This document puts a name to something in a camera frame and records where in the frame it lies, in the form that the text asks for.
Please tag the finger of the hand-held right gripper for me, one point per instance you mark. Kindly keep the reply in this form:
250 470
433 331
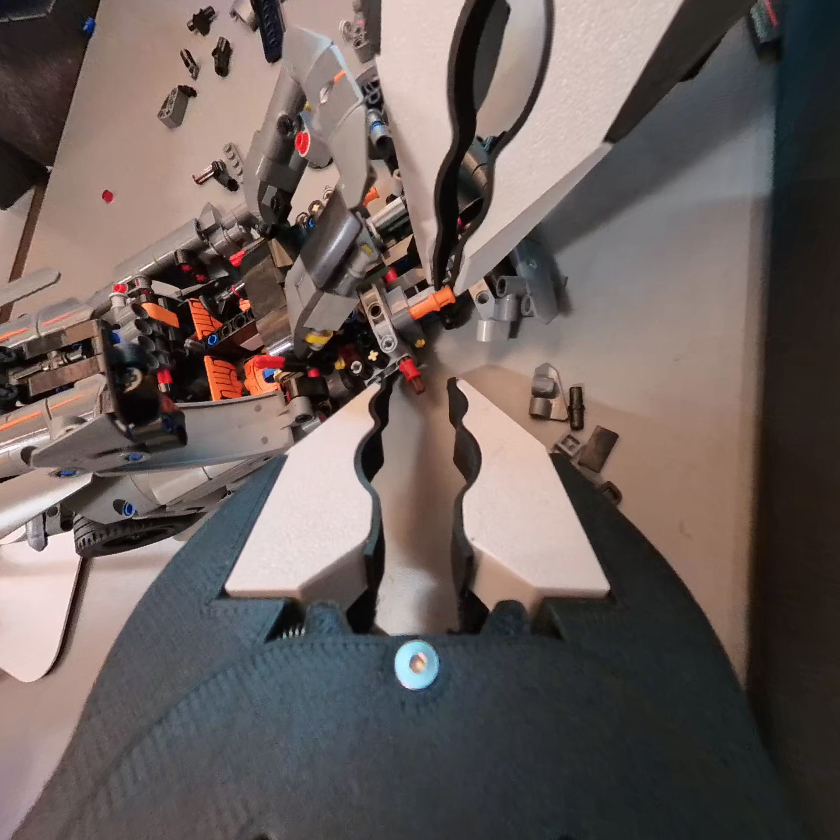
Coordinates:
420 98
558 164

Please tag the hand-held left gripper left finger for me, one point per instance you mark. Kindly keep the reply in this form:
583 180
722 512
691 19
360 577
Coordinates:
302 525

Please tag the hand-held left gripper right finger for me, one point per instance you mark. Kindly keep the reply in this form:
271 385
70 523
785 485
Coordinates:
531 525

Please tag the grey orange lego car model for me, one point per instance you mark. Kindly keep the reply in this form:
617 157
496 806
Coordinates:
197 328

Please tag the grey lego jumper plate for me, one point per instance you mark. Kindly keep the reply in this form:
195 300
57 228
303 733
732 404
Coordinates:
565 447

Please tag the small black round lego piece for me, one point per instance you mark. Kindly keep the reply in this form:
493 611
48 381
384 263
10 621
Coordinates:
610 492

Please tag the black lego tile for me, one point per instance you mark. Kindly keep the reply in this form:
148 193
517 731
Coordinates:
599 447

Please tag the grey lego wedge panel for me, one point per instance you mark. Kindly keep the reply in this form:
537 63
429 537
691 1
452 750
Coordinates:
544 282

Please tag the black lego pin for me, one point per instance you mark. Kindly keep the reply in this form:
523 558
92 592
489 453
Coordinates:
576 408

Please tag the dark blue lego plate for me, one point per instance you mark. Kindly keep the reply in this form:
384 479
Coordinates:
269 33

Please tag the pale grey curved lego piece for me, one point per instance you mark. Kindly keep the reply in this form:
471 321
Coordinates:
243 10

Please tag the black lego connector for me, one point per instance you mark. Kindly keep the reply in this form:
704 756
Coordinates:
190 64
221 56
201 20

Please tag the grey lego angle beam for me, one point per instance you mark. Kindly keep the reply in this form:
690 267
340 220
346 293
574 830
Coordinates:
174 108

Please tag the black connector with brown pin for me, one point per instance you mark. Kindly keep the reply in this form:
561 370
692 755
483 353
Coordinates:
220 174

